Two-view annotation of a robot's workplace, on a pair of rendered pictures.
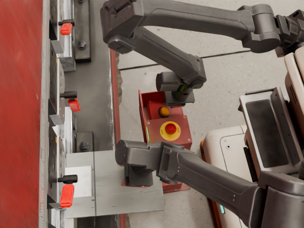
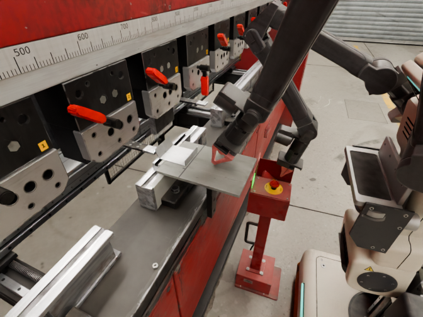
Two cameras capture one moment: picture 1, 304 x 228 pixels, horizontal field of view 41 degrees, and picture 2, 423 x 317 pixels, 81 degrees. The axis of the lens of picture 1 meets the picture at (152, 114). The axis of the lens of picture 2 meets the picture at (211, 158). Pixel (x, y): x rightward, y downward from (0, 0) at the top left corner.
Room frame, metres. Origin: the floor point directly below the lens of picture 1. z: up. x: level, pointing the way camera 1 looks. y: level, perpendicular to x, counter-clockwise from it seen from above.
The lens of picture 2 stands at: (-0.24, -0.22, 1.47)
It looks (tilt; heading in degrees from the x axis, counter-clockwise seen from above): 37 degrees down; 30
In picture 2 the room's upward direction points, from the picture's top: straight up
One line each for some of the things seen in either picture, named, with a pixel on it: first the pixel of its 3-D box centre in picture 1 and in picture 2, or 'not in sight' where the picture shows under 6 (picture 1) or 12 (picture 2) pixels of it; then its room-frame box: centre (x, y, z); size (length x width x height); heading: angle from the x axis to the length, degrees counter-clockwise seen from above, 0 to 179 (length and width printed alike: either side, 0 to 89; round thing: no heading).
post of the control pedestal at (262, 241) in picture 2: not in sight; (261, 236); (0.55, -0.05, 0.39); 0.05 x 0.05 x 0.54; 11
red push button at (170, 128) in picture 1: (170, 130); (274, 185); (0.51, -0.07, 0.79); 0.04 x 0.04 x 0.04
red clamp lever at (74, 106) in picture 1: (70, 102); (203, 80); (0.41, 0.20, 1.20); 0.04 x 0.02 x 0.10; 97
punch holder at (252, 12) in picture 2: not in sight; (243, 27); (1.02, 0.34, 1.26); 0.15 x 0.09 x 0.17; 7
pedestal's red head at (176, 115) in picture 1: (164, 122); (271, 185); (0.55, -0.05, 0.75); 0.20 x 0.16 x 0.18; 11
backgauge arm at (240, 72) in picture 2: not in sight; (216, 73); (1.55, 0.79, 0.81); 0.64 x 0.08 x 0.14; 97
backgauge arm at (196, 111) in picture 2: not in sight; (168, 111); (0.80, 0.69, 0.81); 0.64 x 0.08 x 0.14; 97
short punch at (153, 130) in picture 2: not in sight; (162, 118); (0.25, 0.24, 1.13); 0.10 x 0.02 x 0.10; 7
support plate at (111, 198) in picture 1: (114, 181); (208, 165); (0.27, 0.10, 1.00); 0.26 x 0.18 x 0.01; 97
